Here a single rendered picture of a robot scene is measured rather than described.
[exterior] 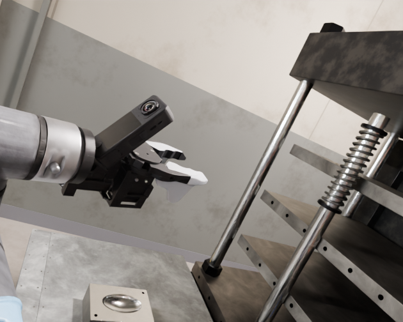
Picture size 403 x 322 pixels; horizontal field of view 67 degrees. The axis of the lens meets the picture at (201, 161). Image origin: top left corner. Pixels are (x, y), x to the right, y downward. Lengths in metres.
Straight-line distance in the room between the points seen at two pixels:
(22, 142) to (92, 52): 2.22
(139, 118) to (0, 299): 0.24
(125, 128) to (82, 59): 2.16
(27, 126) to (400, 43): 1.06
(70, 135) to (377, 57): 1.03
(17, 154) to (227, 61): 2.43
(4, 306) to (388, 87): 1.06
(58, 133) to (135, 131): 0.09
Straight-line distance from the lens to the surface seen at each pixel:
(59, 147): 0.37
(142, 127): 0.40
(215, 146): 2.78
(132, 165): 0.42
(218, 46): 2.68
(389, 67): 1.16
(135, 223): 2.94
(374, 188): 1.17
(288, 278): 1.24
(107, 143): 0.41
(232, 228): 1.52
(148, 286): 1.33
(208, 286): 1.54
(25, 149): 0.36
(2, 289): 0.30
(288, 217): 1.34
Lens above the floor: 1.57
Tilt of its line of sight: 11 degrees down
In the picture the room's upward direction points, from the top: 25 degrees clockwise
